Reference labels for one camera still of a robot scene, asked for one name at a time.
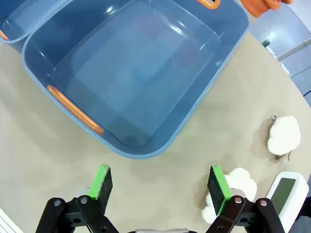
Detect white fluffy plush keychain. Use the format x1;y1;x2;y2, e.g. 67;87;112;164
201;167;258;223
267;114;301;161

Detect blue plastic basket orange handles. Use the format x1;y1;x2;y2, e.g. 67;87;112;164
0;0;71;44
21;0;251;160

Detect white digital clock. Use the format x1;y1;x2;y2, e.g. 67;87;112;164
265;171;310;233

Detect orange sleeved person arm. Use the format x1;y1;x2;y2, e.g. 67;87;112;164
240;0;284;17

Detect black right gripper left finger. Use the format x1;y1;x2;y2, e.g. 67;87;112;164
35;164;116;233

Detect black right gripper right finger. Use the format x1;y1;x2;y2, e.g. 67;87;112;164
204;165;285;233

